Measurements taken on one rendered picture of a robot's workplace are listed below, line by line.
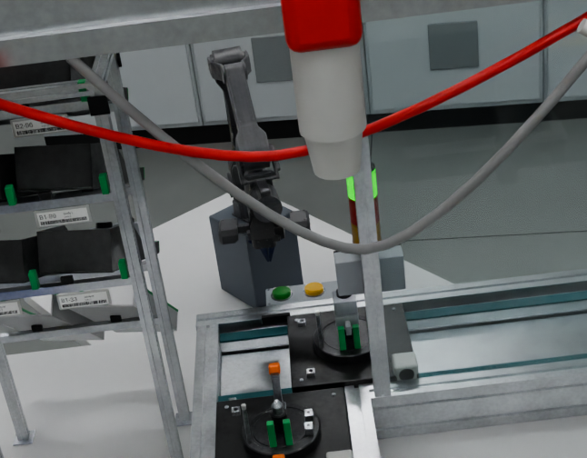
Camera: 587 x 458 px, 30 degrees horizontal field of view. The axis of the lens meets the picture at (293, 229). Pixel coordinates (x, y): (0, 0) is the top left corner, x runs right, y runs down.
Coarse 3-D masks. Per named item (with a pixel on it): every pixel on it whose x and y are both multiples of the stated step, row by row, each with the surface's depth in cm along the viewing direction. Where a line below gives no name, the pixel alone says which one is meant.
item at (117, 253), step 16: (48, 240) 188; (64, 240) 187; (80, 240) 187; (96, 240) 186; (112, 240) 187; (48, 256) 188; (64, 256) 188; (80, 256) 187; (96, 256) 187; (112, 256) 187; (48, 272) 189; (64, 272) 188; (80, 272) 187; (96, 272) 187; (112, 272) 186
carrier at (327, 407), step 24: (216, 408) 205; (240, 408) 204; (264, 408) 200; (288, 408) 200; (312, 408) 202; (336, 408) 201; (216, 432) 199; (240, 432) 199; (264, 432) 195; (288, 432) 190; (312, 432) 192; (336, 432) 196; (216, 456) 194; (240, 456) 193; (264, 456) 190; (288, 456) 190; (312, 456) 191; (336, 456) 187
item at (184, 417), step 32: (0, 96) 166; (32, 96) 167; (64, 96) 166; (128, 128) 188; (128, 160) 191; (128, 224) 178; (128, 256) 181; (160, 288) 204; (160, 320) 208; (0, 352) 210; (160, 352) 192; (160, 384) 194; (0, 448) 202
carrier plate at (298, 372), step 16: (288, 320) 227; (288, 336) 222; (304, 336) 222; (304, 352) 217; (304, 368) 213; (320, 368) 212; (336, 368) 212; (352, 368) 211; (368, 368) 210; (304, 384) 208; (320, 384) 208; (336, 384) 208; (352, 384) 208
